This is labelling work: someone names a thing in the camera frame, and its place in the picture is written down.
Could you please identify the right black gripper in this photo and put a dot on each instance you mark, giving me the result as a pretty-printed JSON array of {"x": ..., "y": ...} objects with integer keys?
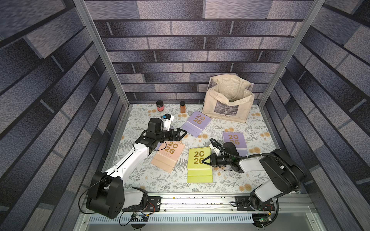
[{"x": 214, "y": 160}]

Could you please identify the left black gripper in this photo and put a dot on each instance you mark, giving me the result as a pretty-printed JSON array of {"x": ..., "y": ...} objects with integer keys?
[{"x": 178, "y": 137}]

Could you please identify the yellow-green 2026 desk calendar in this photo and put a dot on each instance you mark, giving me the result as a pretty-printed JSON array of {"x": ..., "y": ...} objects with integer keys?
[{"x": 196, "y": 174}]

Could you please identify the peach 2026 desk calendar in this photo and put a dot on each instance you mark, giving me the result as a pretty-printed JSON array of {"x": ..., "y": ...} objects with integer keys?
[{"x": 168, "y": 155}]

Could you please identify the purple calendar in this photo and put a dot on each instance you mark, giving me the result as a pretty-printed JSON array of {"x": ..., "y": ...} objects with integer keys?
[
  {"x": 196, "y": 123},
  {"x": 237, "y": 138}
]

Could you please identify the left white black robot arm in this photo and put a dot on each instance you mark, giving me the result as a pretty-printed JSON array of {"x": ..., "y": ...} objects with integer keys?
[{"x": 106, "y": 194}]

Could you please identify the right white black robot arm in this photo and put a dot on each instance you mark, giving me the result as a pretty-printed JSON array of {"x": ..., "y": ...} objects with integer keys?
[{"x": 284, "y": 175}]

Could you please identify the floral patterned table mat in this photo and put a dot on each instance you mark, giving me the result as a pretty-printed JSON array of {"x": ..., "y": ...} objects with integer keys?
[{"x": 153, "y": 179}]

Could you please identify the amber spice bottle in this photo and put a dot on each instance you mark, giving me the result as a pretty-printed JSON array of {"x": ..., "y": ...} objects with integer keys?
[{"x": 182, "y": 107}]

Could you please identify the dark jar red label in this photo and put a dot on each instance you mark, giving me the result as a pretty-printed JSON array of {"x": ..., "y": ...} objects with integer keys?
[{"x": 160, "y": 105}]

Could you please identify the beige canvas tote bag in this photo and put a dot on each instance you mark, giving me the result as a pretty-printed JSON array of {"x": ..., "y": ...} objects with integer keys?
[{"x": 228, "y": 97}]

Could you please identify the right circuit board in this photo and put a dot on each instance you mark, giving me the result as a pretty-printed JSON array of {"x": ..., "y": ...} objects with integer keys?
[{"x": 261, "y": 220}]

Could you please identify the circuit board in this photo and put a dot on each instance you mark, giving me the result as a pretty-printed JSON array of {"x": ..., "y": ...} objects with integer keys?
[
  {"x": 261, "y": 220},
  {"x": 139, "y": 218}
]

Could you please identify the left circuit board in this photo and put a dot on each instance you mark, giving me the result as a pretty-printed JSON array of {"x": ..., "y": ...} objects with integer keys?
[{"x": 139, "y": 218}]

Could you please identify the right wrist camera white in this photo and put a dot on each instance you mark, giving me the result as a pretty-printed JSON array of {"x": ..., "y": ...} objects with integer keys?
[{"x": 214, "y": 150}]

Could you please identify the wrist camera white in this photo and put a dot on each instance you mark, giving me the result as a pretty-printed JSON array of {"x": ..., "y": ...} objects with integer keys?
[
  {"x": 167, "y": 119},
  {"x": 214, "y": 150}
]

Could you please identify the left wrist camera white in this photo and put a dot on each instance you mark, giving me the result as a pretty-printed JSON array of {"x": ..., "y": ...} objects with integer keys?
[{"x": 167, "y": 119}]

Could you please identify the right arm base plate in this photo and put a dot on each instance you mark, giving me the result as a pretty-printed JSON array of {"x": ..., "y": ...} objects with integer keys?
[{"x": 242, "y": 203}]

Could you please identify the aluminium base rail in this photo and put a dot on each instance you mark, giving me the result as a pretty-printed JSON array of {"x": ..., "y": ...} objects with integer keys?
[{"x": 211, "y": 212}]

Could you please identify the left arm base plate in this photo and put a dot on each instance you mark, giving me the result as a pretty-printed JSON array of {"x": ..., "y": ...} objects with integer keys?
[{"x": 153, "y": 204}]

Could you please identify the left aluminium frame post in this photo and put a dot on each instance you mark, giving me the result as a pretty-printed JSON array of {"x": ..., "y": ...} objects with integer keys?
[{"x": 91, "y": 28}]

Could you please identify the aluminium frame post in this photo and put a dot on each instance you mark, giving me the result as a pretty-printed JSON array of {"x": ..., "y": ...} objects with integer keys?
[
  {"x": 91, "y": 28},
  {"x": 307, "y": 22}
]

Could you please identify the right aluminium frame post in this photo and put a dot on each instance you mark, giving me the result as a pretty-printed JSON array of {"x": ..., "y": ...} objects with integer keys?
[{"x": 307, "y": 22}]

